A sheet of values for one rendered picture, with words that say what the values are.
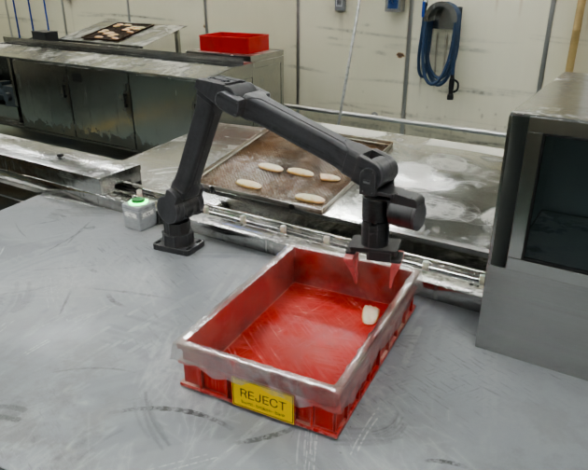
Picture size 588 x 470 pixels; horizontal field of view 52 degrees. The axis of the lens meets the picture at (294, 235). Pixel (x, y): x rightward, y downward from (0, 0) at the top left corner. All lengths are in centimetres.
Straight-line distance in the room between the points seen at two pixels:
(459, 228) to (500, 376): 53
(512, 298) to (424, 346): 20
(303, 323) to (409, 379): 27
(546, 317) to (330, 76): 472
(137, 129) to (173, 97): 51
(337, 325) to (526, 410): 41
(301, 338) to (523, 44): 413
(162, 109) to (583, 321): 395
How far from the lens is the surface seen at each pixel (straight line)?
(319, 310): 136
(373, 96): 559
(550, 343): 125
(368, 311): 134
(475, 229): 164
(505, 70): 517
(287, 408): 104
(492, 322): 126
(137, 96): 493
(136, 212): 180
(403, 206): 118
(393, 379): 118
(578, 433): 115
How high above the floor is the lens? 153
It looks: 24 degrees down
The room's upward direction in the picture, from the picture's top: straight up
